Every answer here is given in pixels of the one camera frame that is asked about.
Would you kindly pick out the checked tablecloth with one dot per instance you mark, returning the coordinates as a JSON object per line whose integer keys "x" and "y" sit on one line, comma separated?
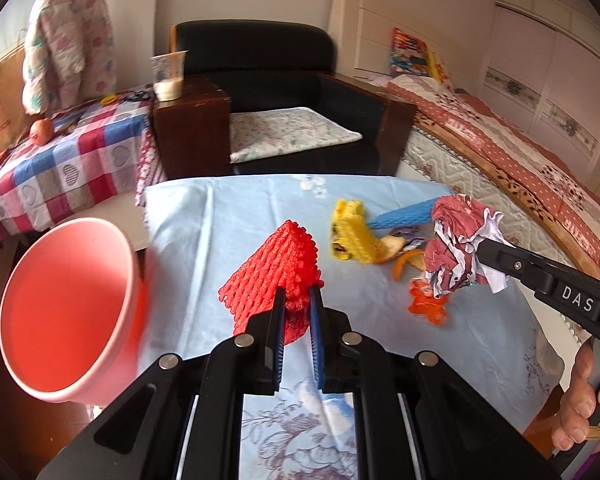
{"x": 75, "y": 160}

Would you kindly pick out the white headboard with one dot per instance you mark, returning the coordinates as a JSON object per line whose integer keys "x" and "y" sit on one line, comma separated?
{"x": 365, "y": 25}

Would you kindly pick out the plastic drink cup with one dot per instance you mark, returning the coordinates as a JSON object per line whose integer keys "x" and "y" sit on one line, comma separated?
{"x": 169, "y": 80}

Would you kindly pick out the small orange peel piece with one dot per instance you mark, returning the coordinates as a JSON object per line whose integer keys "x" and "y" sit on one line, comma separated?
{"x": 410, "y": 262}

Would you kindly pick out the red foam fruit net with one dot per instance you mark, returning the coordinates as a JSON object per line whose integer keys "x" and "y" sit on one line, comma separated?
{"x": 275, "y": 265}

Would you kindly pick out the white wardrobe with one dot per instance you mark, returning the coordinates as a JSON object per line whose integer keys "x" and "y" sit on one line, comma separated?
{"x": 545, "y": 60}

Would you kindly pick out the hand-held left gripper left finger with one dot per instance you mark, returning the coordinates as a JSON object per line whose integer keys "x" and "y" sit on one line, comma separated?
{"x": 280, "y": 340}

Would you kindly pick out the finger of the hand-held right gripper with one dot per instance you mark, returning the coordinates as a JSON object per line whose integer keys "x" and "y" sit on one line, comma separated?
{"x": 525, "y": 270}

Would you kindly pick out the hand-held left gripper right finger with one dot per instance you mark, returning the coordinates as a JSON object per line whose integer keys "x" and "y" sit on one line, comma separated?
{"x": 316, "y": 340}

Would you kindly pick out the brown paper bag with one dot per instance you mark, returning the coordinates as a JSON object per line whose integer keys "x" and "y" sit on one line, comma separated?
{"x": 0, "y": 105}

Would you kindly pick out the pastel padded jacket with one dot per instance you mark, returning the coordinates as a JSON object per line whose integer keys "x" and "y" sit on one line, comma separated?
{"x": 65, "y": 35}

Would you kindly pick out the floral seat cushion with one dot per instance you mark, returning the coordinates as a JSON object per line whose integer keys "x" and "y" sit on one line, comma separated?
{"x": 285, "y": 132}

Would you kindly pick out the yellow packet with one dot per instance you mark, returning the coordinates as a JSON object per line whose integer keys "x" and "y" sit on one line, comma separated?
{"x": 439, "y": 67}

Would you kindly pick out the pink plastic bucket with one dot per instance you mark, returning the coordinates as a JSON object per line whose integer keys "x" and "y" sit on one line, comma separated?
{"x": 65, "y": 310}

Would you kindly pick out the bed with red quilt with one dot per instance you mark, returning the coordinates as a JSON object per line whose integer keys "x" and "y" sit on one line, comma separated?
{"x": 520, "y": 150}

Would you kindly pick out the blue foam fruit net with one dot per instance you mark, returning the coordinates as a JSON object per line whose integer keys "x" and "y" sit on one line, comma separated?
{"x": 405, "y": 215}

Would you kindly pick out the colourful pillow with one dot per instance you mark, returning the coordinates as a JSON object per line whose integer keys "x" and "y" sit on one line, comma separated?
{"x": 407, "y": 52}

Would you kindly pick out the person's right hand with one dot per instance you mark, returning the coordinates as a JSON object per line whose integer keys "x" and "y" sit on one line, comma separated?
{"x": 575, "y": 420}

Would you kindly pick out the light blue floral cloth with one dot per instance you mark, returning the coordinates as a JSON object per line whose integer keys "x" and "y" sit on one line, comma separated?
{"x": 205, "y": 240}

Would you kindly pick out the black scissors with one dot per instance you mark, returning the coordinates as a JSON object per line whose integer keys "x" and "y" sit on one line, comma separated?
{"x": 139, "y": 96}

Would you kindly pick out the small yellow object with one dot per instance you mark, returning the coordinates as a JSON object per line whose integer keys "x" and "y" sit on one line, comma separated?
{"x": 108, "y": 100}

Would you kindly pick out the red dotted cloth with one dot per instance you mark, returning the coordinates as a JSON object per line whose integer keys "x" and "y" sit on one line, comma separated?
{"x": 150, "y": 170}

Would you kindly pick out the pink printed wrapper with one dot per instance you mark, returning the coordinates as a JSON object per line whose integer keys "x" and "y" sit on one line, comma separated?
{"x": 409, "y": 234}

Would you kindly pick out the black leather armchair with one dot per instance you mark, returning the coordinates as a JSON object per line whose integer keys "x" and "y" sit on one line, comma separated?
{"x": 260, "y": 55}

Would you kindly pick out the yellow plastic bag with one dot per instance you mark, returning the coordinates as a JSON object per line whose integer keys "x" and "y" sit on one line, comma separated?
{"x": 352, "y": 235}

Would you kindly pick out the orange fruit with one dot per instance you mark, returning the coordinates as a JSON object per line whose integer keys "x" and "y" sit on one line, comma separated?
{"x": 41, "y": 131}

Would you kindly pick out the red white paper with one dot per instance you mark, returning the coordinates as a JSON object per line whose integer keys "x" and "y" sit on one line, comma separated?
{"x": 450, "y": 255}

